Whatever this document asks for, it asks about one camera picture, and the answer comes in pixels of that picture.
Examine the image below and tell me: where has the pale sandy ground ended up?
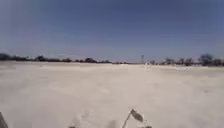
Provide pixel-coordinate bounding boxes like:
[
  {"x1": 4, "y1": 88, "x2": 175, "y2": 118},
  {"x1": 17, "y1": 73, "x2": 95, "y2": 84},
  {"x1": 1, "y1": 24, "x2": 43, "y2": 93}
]
[{"x1": 0, "y1": 60, "x2": 224, "y2": 128}]

